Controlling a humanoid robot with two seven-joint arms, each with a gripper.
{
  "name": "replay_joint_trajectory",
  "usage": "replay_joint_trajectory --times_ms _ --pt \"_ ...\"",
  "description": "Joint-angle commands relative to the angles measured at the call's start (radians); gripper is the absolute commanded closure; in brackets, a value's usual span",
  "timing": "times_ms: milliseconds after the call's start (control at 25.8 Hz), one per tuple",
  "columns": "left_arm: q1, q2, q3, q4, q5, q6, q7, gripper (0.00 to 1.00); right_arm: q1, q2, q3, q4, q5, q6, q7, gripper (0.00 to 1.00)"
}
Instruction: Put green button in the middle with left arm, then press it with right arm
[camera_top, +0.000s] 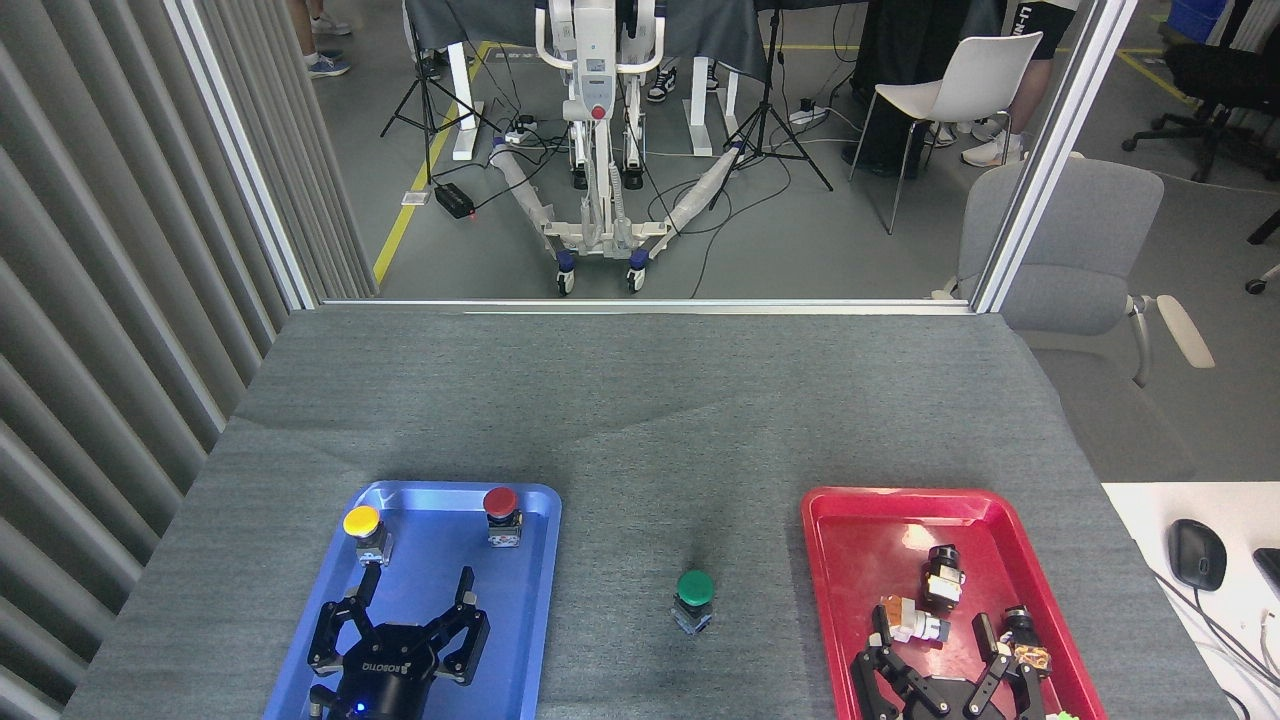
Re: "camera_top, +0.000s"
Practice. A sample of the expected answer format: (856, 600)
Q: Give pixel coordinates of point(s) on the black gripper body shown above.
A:
(950, 700)
(385, 680)

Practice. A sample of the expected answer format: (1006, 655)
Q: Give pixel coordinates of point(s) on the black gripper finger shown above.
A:
(1015, 675)
(330, 635)
(468, 640)
(880, 680)

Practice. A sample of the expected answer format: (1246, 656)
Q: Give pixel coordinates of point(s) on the green push button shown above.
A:
(694, 585)

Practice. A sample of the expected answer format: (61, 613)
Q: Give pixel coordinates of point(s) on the yellow push button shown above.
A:
(361, 521)

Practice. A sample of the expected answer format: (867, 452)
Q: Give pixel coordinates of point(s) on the red push button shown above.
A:
(500, 500)

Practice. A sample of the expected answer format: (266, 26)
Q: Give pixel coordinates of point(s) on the blue plastic tray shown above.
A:
(510, 620)

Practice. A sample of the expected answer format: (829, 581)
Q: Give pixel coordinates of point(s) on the red plastic tray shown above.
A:
(860, 550)

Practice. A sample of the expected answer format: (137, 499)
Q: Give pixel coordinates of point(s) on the white side table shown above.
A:
(1150, 510)

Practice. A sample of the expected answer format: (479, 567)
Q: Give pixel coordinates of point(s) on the black computer mouse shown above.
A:
(1197, 555)

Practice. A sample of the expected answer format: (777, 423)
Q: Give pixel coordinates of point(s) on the black keyboard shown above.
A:
(1270, 570)

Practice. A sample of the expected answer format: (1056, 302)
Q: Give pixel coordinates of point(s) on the dark grey felt table mat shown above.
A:
(650, 430)

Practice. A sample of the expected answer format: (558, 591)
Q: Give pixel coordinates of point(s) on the grey office chair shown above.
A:
(1080, 270)

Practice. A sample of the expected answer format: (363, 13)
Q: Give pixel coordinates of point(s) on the grey ribbed partition panel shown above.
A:
(80, 300)

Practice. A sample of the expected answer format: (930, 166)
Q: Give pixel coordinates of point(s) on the black box with red light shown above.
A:
(453, 200)

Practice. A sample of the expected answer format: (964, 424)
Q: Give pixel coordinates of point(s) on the white power strip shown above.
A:
(808, 114)
(522, 127)

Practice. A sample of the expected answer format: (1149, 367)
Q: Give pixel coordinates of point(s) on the black tripod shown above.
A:
(768, 120)
(428, 100)

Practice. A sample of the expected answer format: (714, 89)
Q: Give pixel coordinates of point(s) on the white stand on wheels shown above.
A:
(595, 60)

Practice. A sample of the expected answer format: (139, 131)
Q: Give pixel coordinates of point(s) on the white plastic chair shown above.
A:
(985, 75)

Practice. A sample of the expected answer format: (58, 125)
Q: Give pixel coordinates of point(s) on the black office chair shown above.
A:
(1220, 75)

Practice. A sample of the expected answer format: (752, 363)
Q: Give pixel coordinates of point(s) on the dark draped table white legs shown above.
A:
(700, 30)

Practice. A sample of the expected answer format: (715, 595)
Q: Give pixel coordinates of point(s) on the blue crate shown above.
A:
(1195, 18)

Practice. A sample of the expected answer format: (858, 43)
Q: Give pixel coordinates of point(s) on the black and orange switch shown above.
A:
(1030, 650)

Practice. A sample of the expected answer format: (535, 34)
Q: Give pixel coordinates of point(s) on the orange and white switch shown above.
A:
(915, 620)

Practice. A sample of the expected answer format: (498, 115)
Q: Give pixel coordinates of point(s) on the black knob switch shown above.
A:
(943, 575)

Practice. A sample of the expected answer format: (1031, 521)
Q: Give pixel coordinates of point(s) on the silver frame rail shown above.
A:
(650, 304)

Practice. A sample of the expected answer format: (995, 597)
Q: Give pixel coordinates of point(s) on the silver frame post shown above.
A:
(240, 160)
(1050, 150)

